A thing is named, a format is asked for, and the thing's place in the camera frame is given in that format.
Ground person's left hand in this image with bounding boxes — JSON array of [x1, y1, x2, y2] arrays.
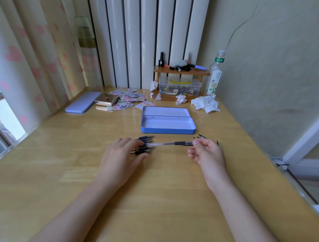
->
[[96, 137, 150, 190]]

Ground large crumpled white tissue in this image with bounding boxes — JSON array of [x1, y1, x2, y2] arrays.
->
[[191, 94, 221, 114]]

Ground gold metallic box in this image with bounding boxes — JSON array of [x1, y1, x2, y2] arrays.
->
[[94, 93, 120, 107]]

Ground clear plastic bottle flower label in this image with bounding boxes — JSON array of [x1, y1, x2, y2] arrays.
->
[[204, 50, 227, 97]]

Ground person's left forearm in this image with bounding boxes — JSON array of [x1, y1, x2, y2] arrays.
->
[[29, 175, 134, 242]]

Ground small wooden shelf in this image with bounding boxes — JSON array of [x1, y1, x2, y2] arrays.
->
[[153, 65, 211, 102]]

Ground white door frame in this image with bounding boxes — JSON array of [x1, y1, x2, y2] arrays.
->
[[281, 119, 319, 181]]

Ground person's right hand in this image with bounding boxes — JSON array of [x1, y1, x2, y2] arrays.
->
[[187, 139, 228, 190]]

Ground clear plastic box yellow handle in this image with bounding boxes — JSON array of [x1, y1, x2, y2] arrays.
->
[[159, 76, 202, 97]]

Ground person's right forearm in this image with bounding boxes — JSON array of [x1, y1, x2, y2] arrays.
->
[[206, 172, 280, 242]]

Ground window frame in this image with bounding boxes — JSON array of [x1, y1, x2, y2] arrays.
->
[[0, 92, 28, 156]]

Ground white column radiator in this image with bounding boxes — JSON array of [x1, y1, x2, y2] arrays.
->
[[89, 0, 210, 90]]

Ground cream curtain pink hearts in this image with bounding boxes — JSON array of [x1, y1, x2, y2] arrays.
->
[[0, 0, 88, 131]]

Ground black floor cable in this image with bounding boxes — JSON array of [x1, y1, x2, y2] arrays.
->
[[272, 160, 319, 206]]

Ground clear gel pen black grip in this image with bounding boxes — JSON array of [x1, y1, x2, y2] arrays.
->
[[147, 141, 194, 147]]

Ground pile of colourful sticker cards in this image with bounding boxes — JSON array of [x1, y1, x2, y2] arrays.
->
[[107, 87, 147, 112]]

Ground pink patterned sticker card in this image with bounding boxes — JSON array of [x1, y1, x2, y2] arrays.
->
[[135, 101, 156, 111]]

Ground lavender tin case lid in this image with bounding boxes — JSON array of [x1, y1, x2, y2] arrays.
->
[[65, 91, 102, 114]]

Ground open blue tin pencil case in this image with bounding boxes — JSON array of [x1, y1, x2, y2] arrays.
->
[[141, 106, 197, 135]]

